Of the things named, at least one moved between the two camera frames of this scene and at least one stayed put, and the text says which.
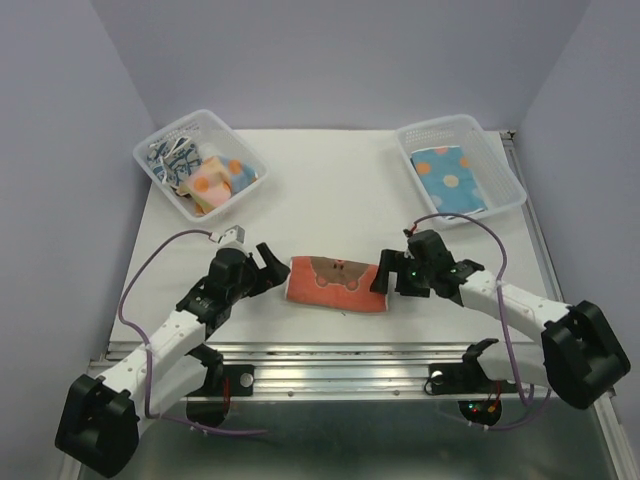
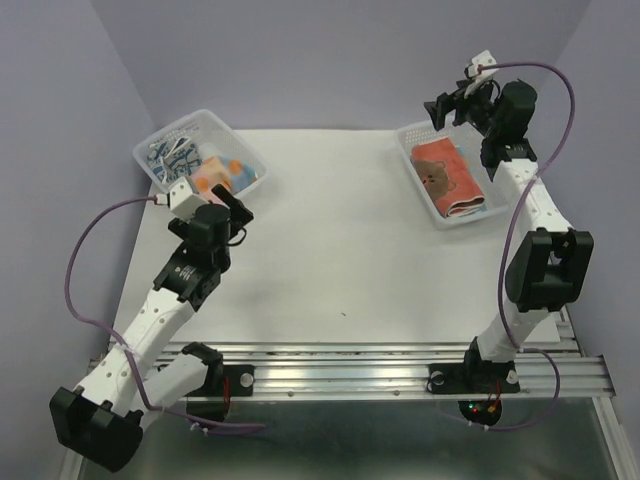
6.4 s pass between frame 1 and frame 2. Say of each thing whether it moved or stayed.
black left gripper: moved
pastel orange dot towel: stayed
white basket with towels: stayed
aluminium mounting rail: stayed
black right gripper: moved
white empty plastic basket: stayed
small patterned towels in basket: stayed
